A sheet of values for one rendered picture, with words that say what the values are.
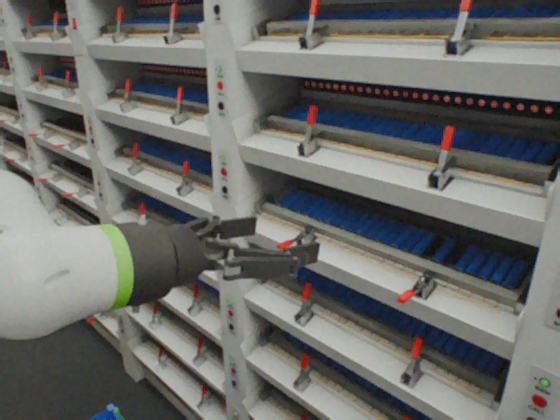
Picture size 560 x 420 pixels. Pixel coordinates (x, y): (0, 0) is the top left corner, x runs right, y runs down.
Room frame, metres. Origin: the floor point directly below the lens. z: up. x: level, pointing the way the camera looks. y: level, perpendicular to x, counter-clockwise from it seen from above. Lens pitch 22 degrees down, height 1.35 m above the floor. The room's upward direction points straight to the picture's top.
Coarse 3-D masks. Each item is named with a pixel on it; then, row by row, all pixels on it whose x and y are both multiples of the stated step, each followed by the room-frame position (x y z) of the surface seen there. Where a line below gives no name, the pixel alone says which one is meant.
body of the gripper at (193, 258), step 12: (168, 228) 0.48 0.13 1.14; (180, 228) 0.48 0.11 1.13; (180, 240) 0.46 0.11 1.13; (192, 240) 0.47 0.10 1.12; (204, 240) 0.52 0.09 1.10; (180, 252) 0.45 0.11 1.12; (192, 252) 0.46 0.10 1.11; (204, 252) 0.48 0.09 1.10; (216, 252) 0.49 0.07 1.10; (228, 252) 0.51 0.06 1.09; (180, 264) 0.45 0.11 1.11; (192, 264) 0.46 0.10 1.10; (204, 264) 0.47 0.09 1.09; (180, 276) 0.45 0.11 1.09; (192, 276) 0.46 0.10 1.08
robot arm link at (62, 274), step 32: (0, 224) 0.37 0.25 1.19; (32, 224) 0.38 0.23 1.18; (0, 256) 0.33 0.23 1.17; (32, 256) 0.34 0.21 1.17; (64, 256) 0.36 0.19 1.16; (96, 256) 0.38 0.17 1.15; (128, 256) 0.40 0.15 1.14; (0, 288) 0.32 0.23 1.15; (32, 288) 0.33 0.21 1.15; (64, 288) 0.34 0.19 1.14; (96, 288) 0.37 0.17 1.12; (128, 288) 0.39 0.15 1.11; (0, 320) 0.31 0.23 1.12; (32, 320) 0.32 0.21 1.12; (64, 320) 0.34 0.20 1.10
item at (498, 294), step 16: (272, 208) 0.95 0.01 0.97; (304, 224) 0.88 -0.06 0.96; (320, 224) 0.86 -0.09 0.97; (320, 240) 0.83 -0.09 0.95; (336, 240) 0.82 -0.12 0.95; (352, 240) 0.79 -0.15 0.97; (368, 240) 0.78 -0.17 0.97; (384, 256) 0.74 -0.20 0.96; (400, 256) 0.72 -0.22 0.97; (416, 256) 0.71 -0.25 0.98; (400, 272) 0.70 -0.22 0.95; (448, 272) 0.66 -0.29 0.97; (464, 288) 0.63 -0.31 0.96; (480, 288) 0.61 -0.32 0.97; (496, 288) 0.60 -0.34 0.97; (496, 304) 0.59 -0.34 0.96; (512, 304) 0.58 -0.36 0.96
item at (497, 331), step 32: (256, 192) 0.99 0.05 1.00; (320, 256) 0.79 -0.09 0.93; (352, 256) 0.77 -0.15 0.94; (352, 288) 0.74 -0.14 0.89; (384, 288) 0.68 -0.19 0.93; (448, 288) 0.65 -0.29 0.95; (448, 320) 0.60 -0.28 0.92; (480, 320) 0.58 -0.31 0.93; (512, 320) 0.57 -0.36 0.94; (512, 352) 0.53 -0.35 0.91
